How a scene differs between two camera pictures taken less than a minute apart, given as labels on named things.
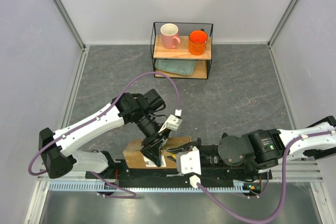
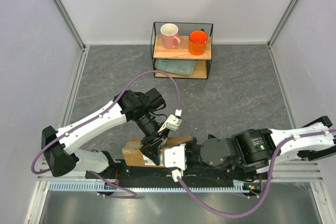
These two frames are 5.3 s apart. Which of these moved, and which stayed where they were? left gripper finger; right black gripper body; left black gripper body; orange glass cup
Moved: right black gripper body
Stayed: left gripper finger; left black gripper body; orange glass cup
